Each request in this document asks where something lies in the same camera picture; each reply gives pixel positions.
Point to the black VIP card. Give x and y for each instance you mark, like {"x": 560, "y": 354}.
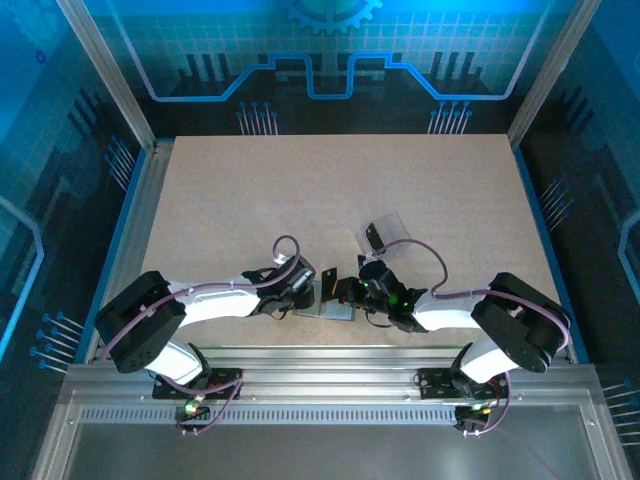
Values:
{"x": 330, "y": 285}
{"x": 372, "y": 235}

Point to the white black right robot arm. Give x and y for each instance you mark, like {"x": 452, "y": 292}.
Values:
{"x": 450, "y": 312}

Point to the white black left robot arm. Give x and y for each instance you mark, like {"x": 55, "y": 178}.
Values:
{"x": 220, "y": 305}

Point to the left connector board with LED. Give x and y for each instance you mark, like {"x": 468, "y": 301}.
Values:
{"x": 190, "y": 409}

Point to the connector board with led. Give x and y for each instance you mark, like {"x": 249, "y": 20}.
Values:
{"x": 475, "y": 411}
{"x": 190, "y": 409}

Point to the grey metal panel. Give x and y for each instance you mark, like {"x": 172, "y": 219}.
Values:
{"x": 325, "y": 455}

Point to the right connector board with LED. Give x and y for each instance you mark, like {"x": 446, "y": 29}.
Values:
{"x": 475, "y": 411}

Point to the aluminium mounting rail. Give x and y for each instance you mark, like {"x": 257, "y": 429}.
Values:
{"x": 325, "y": 370}

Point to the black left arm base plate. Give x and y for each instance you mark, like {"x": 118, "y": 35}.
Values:
{"x": 227, "y": 374}

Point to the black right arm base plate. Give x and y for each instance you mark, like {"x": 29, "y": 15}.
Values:
{"x": 432, "y": 382}

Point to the aluminium side rail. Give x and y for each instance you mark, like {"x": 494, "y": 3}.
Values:
{"x": 140, "y": 225}

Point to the aluminium frame post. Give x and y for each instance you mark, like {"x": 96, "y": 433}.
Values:
{"x": 550, "y": 75}
{"x": 110, "y": 80}

